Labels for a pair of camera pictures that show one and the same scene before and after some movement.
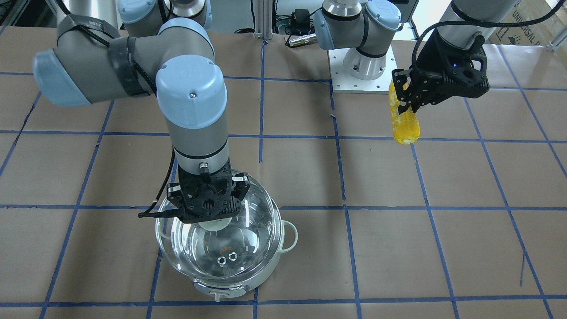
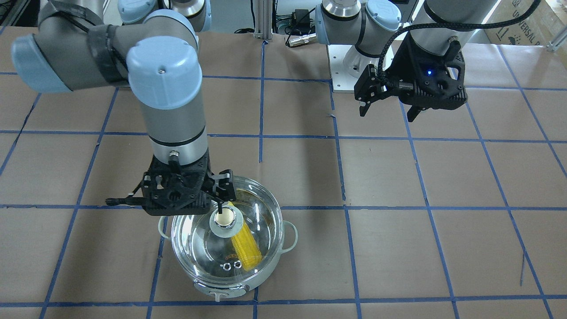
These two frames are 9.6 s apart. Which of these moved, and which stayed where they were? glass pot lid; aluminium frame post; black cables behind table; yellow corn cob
Moved: glass pot lid; yellow corn cob
Stayed: aluminium frame post; black cables behind table
